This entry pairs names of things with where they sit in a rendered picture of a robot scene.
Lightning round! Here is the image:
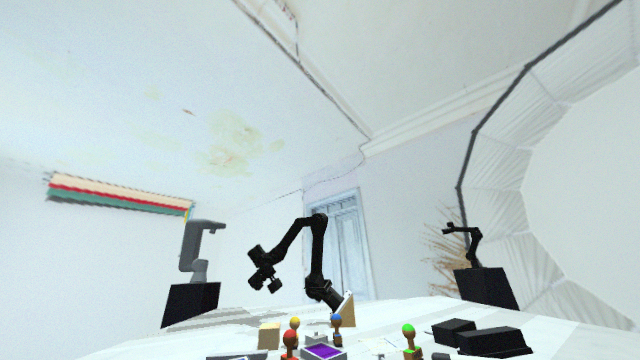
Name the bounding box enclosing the green-handled rubber stamp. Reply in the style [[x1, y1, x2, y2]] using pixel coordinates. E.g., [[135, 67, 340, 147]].
[[402, 324, 424, 360]]

